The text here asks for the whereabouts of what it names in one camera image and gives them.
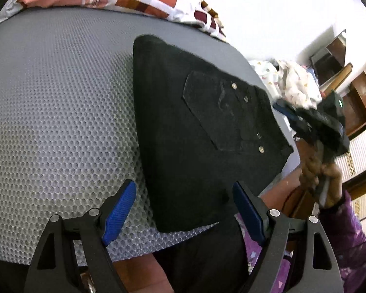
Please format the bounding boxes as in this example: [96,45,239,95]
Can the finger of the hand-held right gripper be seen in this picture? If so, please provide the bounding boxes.
[273,98,305,123]

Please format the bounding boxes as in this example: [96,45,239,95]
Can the person's right hand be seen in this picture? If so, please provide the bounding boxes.
[299,146,344,209]

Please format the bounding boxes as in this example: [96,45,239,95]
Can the person's right forearm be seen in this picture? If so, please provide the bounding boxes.
[319,191,366,293]

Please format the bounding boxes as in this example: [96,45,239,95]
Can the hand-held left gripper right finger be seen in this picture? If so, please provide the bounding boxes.
[233,181,344,293]

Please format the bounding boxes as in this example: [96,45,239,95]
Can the brown wooden cabinet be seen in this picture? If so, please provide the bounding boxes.
[310,29,366,220]

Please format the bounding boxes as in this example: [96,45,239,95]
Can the white cloth with triangle print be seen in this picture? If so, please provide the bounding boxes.
[249,59,323,111]

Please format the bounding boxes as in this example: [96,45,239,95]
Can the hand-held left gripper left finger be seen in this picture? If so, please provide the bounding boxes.
[23,179,137,293]

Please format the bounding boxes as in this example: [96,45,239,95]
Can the grey mesh bed mat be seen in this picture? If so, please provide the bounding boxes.
[0,5,293,267]

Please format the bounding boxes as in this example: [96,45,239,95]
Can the black pants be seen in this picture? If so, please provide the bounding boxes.
[132,34,294,233]

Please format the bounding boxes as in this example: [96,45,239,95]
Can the white crumpled cloth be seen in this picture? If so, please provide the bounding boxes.
[0,0,22,26]

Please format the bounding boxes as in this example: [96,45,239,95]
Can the person's purple printed clothing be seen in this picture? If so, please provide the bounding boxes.
[234,213,293,293]

